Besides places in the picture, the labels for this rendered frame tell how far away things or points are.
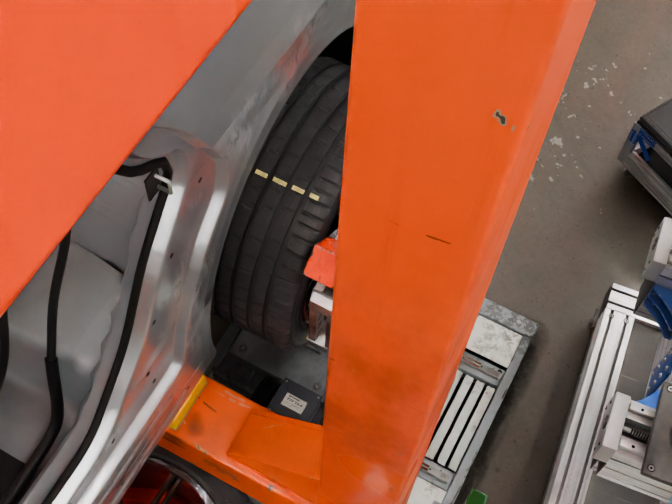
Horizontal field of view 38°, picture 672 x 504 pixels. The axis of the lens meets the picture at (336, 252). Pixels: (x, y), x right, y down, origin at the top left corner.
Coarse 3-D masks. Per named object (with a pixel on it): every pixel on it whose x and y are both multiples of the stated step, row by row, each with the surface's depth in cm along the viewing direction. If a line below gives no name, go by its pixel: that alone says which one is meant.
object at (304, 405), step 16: (272, 384) 259; (288, 384) 253; (256, 400) 256; (272, 400) 251; (288, 400) 251; (304, 400) 251; (320, 400) 252; (288, 416) 249; (304, 416) 249; (320, 416) 255
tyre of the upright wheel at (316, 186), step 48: (336, 96) 207; (288, 144) 201; (336, 144) 200; (288, 192) 199; (336, 192) 197; (240, 240) 202; (288, 240) 199; (240, 288) 208; (288, 288) 202; (288, 336) 215
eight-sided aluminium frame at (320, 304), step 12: (324, 288) 206; (312, 300) 206; (324, 300) 205; (312, 312) 210; (324, 312) 207; (312, 324) 215; (324, 324) 229; (312, 336) 221; (324, 336) 223; (324, 348) 223
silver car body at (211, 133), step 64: (256, 0) 157; (320, 0) 180; (256, 64) 165; (192, 128) 153; (256, 128) 179; (128, 192) 191; (192, 192) 171; (64, 256) 176; (128, 256) 198; (192, 256) 185; (0, 320) 180; (64, 320) 196; (128, 320) 177; (192, 320) 195; (0, 384) 190; (64, 384) 203; (128, 384) 186; (192, 384) 215; (0, 448) 205; (64, 448) 191; (128, 448) 195
